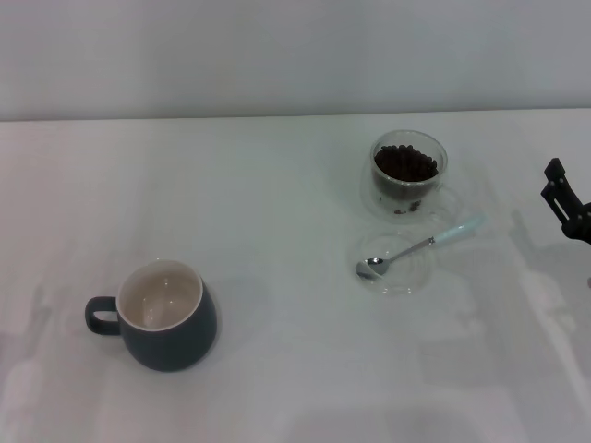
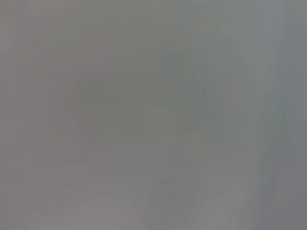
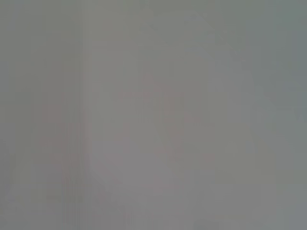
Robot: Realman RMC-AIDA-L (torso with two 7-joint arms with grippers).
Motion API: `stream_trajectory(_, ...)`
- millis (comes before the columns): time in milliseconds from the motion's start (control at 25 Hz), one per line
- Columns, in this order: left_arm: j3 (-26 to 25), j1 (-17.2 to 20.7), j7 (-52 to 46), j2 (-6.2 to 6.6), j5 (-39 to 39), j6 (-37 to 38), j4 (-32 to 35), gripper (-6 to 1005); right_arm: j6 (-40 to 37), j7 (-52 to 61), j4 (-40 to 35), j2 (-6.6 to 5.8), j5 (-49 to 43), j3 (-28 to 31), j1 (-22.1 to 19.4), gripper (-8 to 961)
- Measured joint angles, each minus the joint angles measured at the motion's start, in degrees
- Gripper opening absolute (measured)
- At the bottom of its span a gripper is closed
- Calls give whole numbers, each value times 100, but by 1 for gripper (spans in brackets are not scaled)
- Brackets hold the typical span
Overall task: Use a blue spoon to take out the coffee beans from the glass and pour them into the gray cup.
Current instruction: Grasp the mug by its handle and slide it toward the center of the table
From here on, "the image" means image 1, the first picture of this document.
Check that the clear glass saucer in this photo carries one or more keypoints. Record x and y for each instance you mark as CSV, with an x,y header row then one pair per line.
x,y
408,282

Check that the dark grey mug white inside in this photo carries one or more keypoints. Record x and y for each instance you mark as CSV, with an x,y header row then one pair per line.
x,y
171,341

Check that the coffee beans pile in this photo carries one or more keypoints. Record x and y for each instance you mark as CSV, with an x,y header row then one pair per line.
x,y
404,164

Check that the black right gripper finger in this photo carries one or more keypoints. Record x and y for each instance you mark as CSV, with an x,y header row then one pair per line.
x,y
561,194

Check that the clear double-wall glass cup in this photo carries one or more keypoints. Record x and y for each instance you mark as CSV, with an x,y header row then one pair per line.
x,y
387,196

